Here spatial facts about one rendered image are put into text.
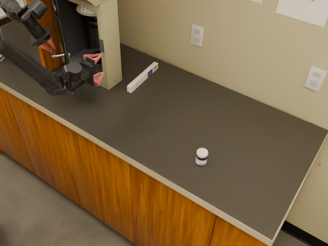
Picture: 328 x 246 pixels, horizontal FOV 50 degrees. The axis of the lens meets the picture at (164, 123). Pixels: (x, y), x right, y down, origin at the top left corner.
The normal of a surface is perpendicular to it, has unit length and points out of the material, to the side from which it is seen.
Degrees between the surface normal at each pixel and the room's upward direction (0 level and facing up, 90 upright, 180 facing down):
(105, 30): 90
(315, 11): 90
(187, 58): 90
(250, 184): 0
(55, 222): 0
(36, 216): 0
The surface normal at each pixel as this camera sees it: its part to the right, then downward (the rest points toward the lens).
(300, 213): -0.57, 0.55
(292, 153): 0.03, -0.73
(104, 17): 0.82, 0.41
